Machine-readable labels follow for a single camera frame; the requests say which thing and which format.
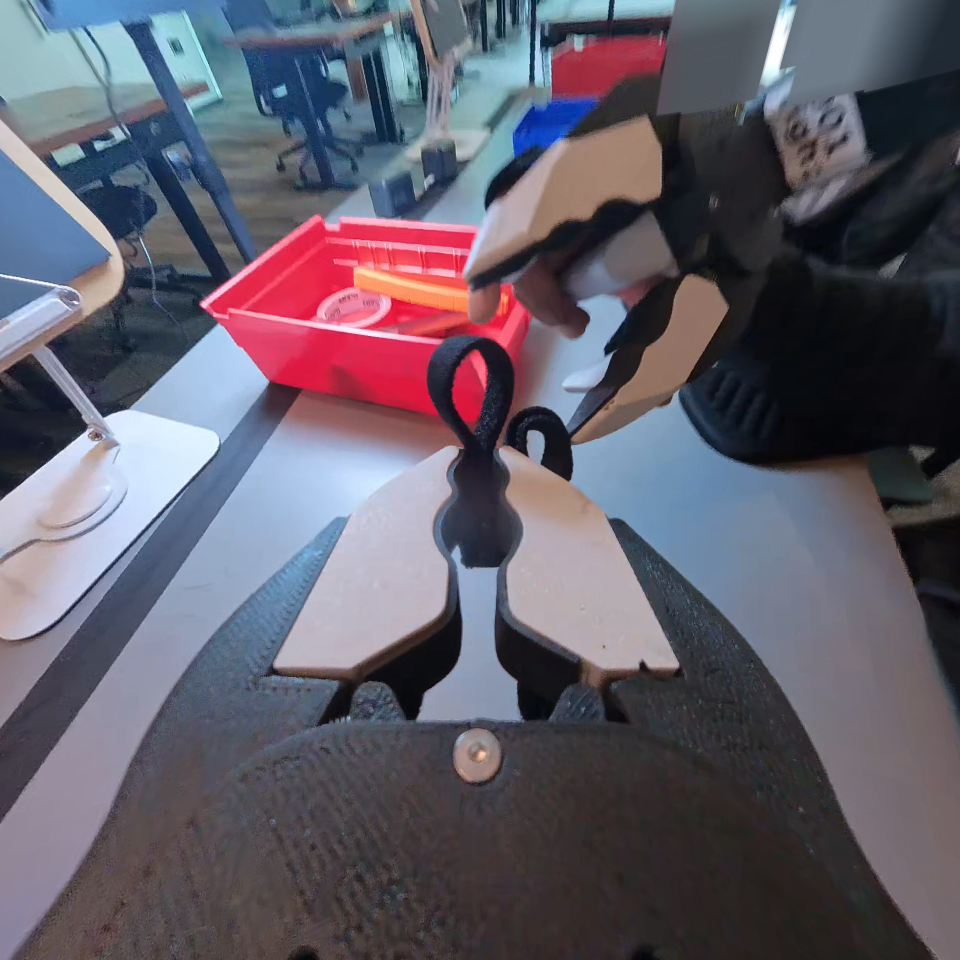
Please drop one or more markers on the blue plastic bin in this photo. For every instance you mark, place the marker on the blue plastic bin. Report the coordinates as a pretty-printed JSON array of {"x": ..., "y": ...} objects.
[{"x": 547, "y": 127}]

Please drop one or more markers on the wooden office desk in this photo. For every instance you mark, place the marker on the wooden office desk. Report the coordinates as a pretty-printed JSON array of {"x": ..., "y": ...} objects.
[
  {"x": 90, "y": 112},
  {"x": 315, "y": 34}
]

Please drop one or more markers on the small grey box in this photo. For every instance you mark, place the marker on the small grey box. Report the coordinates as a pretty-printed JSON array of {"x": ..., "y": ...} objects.
[
  {"x": 391, "y": 193},
  {"x": 439, "y": 163}
]

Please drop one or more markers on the orange plastic strip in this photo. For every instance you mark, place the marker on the orange plastic strip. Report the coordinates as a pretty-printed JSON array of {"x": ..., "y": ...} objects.
[{"x": 420, "y": 289}]

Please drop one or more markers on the red plastic bin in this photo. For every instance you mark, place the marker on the red plastic bin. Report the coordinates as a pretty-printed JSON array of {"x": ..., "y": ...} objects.
[
  {"x": 607, "y": 67},
  {"x": 337, "y": 367}
]

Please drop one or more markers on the tape roll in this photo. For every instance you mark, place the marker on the tape roll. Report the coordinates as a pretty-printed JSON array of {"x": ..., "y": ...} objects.
[{"x": 334, "y": 311}]

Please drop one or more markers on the black board on white stand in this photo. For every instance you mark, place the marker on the black board on white stand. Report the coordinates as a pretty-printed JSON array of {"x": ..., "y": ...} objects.
[{"x": 45, "y": 225}]

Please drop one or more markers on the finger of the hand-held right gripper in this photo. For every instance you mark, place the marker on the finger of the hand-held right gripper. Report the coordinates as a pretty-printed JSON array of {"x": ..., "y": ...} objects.
[
  {"x": 577, "y": 180},
  {"x": 667, "y": 352}
]

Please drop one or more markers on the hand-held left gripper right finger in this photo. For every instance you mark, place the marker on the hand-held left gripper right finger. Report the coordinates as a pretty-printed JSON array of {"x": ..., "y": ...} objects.
[{"x": 581, "y": 592}]

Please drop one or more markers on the black light stand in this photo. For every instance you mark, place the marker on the black light stand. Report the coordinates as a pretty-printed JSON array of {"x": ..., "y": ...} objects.
[{"x": 180, "y": 120}]

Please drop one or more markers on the black board with wooden back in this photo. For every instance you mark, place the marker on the black board with wooden back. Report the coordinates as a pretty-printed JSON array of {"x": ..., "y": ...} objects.
[{"x": 446, "y": 19}]

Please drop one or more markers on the person's right forearm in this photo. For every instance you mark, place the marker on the person's right forearm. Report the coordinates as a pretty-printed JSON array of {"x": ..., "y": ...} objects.
[{"x": 862, "y": 337}]

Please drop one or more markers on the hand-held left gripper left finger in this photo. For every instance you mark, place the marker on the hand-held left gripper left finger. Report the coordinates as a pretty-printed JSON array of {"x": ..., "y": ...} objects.
[{"x": 375, "y": 585}]

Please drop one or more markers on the black office chair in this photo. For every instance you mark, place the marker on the black office chair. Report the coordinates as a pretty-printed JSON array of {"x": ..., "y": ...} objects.
[{"x": 300, "y": 90}]

